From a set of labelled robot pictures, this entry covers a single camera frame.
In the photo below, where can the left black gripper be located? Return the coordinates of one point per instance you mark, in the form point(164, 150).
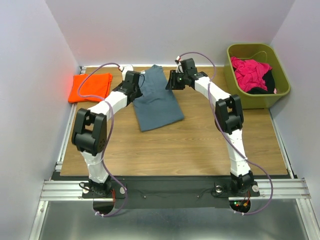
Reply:
point(139, 93)

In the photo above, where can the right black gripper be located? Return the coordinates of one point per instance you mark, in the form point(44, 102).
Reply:
point(171, 84)

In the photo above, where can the blue-grey t-shirt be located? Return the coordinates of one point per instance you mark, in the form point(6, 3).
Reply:
point(157, 107)

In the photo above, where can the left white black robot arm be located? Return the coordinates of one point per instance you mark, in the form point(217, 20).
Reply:
point(90, 134)

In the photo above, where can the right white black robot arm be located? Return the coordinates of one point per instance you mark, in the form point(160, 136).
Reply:
point(228, 116)

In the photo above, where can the folded orange t-shirt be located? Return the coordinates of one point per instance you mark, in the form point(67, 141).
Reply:
point(96, 88)

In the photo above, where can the crumpled pink t-shirt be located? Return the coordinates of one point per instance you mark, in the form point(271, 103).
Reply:
point(249, 73)

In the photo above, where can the olive green plastic bin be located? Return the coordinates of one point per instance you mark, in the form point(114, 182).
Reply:
point(261, 53)

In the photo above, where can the crumpled black t-shirt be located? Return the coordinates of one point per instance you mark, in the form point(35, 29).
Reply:
point(269, 83)

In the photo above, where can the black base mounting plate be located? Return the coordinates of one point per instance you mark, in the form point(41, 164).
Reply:
point(168, 192)

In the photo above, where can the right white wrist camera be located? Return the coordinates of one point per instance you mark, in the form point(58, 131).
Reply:
point(179, 68)

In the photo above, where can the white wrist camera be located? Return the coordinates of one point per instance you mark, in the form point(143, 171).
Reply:
point(179, 68)
point(124, 69)

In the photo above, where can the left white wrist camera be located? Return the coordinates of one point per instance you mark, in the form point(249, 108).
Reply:
point(124, 69)

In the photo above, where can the aluminium extrusion rail frame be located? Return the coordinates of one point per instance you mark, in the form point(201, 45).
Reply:
point(191, 147)

